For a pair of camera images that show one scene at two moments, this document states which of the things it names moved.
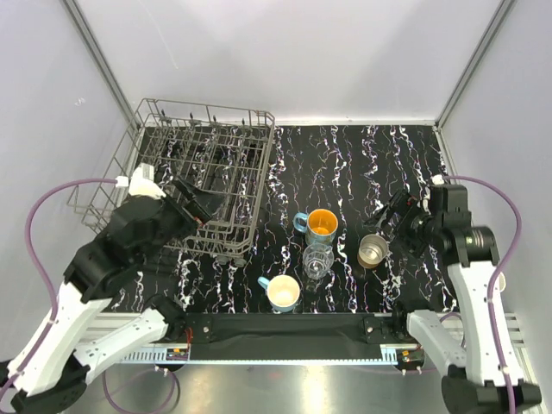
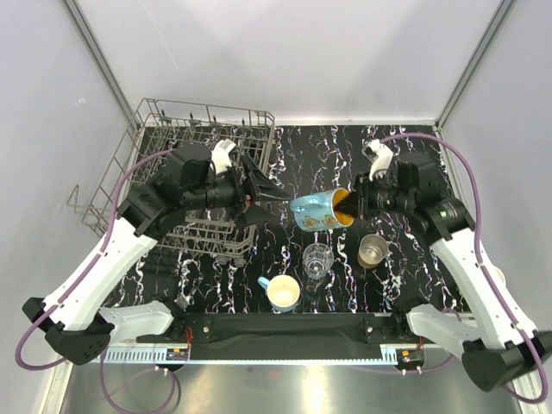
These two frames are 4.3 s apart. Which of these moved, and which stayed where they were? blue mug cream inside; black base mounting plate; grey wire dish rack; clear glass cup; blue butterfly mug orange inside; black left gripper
Moved: black left gripper; blue butterfly mug orange inside
Stayed: blue mug cream inside; black base mounting plate; clear glass cup; grey wire dish rack
